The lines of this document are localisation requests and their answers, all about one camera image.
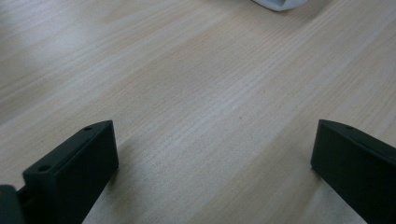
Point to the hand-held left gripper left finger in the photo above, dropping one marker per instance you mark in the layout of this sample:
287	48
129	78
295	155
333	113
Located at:
71	174

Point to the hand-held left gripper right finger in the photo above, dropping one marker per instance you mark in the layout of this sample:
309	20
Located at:
358	168

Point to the white T-shirt blue print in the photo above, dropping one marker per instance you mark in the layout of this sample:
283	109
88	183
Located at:
280	3

